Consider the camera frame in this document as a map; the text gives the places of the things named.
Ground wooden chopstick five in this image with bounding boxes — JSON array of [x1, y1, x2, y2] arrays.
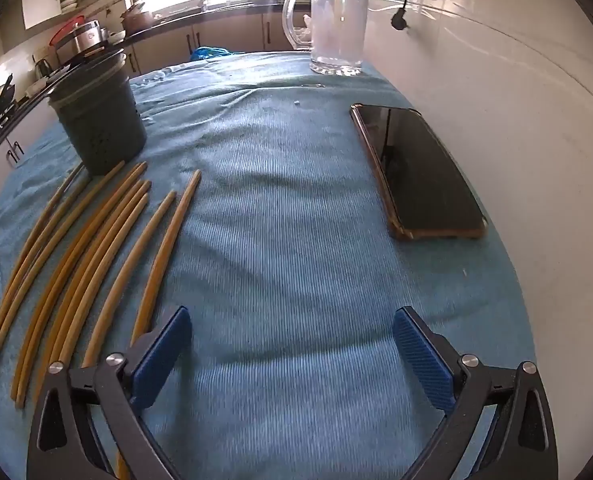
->
[[10, 162, 148, 408]]

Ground wooden chopstick four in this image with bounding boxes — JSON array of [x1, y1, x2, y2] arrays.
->
[[14, 180, 151, 408]]

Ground wooden chopstick eight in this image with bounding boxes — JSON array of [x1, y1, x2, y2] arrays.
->
[[6, 160, 85, 306]]

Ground wooden chopstick one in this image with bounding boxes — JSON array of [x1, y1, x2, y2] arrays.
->
[[130, 169, 201, 344]]

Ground wooden chopstick three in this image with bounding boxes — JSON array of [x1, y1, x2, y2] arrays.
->
[[40, 191, 149, 377]]

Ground wooden chopstick seven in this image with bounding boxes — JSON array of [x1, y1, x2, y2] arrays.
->
[[0, 176, 90, 332]]

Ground wooden chopstick two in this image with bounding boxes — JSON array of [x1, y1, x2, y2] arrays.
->
[[82, 191, 176, 367]]

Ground wooden chopstick six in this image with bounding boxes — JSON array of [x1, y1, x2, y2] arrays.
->
[[0, 160, 125, 347]]

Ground black smartphone brown case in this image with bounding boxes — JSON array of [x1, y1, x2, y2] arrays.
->
[[350, 103, 487, 240]]

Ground blue table cloth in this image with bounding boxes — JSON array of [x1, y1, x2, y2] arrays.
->
[[0, 50, 538, 480]]

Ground dark green utensil holder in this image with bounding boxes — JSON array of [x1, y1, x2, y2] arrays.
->
[[49, 50, 146, 176]]

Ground silver rice cooker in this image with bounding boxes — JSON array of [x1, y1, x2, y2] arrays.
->
[[50, 15, 106, 64]]

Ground blue plastic bag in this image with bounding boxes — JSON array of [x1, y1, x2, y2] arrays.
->
[[190, 47, 231, 62]]

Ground clear glass mug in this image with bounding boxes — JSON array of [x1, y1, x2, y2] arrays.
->
[[282, 0, 369, 77]]

